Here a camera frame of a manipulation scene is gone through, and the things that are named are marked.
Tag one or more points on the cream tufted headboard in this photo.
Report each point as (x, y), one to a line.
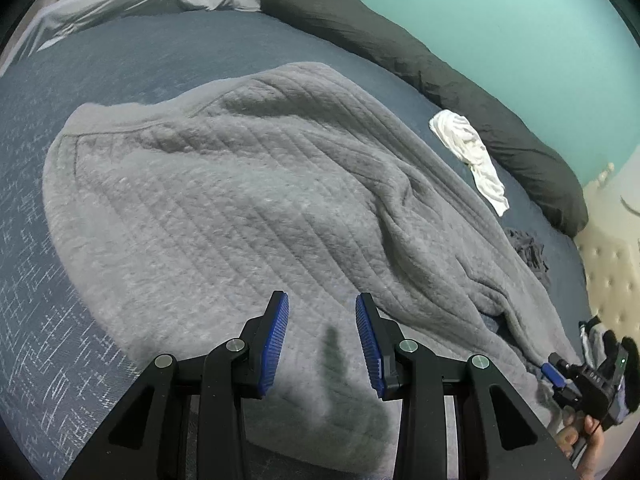
(609, 247)

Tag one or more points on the light grey blanket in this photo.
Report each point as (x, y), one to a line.
(63, 18)

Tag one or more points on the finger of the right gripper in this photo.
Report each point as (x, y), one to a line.
(557, 380)
(559, 364)

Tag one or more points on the white t-shirt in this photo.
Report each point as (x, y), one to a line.
(461, 138)

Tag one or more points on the person's right hand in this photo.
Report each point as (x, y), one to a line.
(578, 427)

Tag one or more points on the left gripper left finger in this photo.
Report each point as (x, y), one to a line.
(145, 435)

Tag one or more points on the long dark grey pillow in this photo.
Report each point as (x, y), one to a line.
(354, 27)

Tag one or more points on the dark grey thin garment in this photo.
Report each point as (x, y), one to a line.
(531, 252)

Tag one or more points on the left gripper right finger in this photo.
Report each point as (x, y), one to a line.
(468, 407)

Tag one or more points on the grey quilted sweatshirt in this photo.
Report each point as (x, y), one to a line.
(177, 221)

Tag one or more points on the blue patterned bed sheet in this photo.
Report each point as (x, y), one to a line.
(60, 373)

